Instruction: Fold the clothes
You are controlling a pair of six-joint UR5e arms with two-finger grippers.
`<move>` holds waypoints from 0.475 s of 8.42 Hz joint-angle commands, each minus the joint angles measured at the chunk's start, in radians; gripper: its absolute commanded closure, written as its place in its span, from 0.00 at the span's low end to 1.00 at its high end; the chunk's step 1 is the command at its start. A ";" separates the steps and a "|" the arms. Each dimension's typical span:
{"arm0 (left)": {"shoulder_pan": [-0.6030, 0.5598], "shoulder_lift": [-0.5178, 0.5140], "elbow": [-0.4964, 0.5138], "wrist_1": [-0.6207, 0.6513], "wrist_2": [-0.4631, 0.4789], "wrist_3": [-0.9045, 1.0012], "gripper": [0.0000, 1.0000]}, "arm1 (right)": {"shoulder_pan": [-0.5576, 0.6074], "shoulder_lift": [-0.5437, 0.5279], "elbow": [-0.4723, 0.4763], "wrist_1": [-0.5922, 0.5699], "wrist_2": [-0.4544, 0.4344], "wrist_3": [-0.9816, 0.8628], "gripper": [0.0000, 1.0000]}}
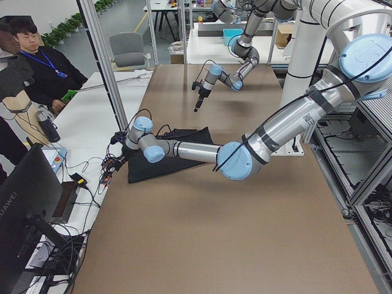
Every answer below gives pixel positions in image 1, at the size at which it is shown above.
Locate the cardboard box with packaging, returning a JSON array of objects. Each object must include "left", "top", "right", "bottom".
[{"left": 275, "top": 23, "right": 295, "bottom": 49}]

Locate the aluminium cage frame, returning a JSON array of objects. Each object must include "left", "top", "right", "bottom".
[{"left": 76, "top": 0, "right": 129, "bottom": 131}]

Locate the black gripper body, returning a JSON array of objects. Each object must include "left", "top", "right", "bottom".
[
  {"left": 192, "top": 80, "right": 211, "bottom": 99},
  {"left": 110, "top": 131, "right": 138, "bottom": 159}
]

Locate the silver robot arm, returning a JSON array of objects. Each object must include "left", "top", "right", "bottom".
[
  {"left": 192, "top": 1, "right": 298, "bottom": 111},
  {"left": 118, "top": 1, "right": 391, "bottom": 180}
]

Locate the blue teach pendant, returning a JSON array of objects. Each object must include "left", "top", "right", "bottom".
[{"left": 42, "top": 147, "right": 67, "bottom": 173}]

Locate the teal plastic bin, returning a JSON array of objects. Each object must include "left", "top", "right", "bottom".
[{"left": 223, "top": 28, "right": 243, "bottom": 47}]

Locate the black water bottle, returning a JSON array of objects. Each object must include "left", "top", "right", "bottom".
[{"left": 36, "top": 110, "right": 61, "bottom": 143}]

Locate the grey office chair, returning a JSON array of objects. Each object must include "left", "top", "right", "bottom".
[{"left": 109, "top": 32, "right": 151, "bottom": 70}]

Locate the seated person in black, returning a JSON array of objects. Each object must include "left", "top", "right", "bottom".
[{"left": 9, "top": 17, "right": 88, "bottom": 115}]

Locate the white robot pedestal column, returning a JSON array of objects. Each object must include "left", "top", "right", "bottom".
[{"left": 271, "top": 0, "right": 337, "bottom": 157}]

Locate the black computer monitor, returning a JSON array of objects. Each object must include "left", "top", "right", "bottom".
[{"left": 1, "top": 144, "right": 77, "bottom": 293}]

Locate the black t-shirt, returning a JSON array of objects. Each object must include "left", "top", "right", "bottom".
[{"left": 127, "top": 127, "right": 213, "bottom": 184}]

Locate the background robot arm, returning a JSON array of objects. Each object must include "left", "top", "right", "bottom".
[{"left": 211, "top": 0, "right": 244, "bottom": 24}]

